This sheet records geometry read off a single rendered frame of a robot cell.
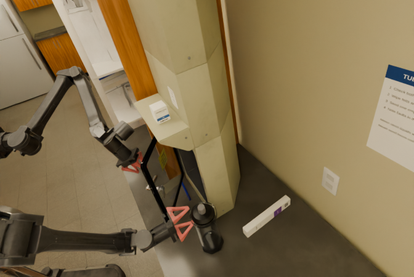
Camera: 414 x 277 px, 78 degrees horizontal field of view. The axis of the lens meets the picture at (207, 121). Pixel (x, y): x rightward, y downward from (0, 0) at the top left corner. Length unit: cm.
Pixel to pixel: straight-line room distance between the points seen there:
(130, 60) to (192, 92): 38
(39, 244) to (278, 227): 91
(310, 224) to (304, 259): 16
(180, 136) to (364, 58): 59
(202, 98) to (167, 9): 30
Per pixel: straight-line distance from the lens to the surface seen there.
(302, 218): 130
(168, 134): 88
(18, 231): 75
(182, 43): 76
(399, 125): 84
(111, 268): 222
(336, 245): 126
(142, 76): 115
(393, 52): 77
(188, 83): 80
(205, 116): 89
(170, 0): 73
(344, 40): 84
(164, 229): 99
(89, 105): 124
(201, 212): 103
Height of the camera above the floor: 204
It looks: 36 degrees down
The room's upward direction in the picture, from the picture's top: 12 degrees counter-clockwise
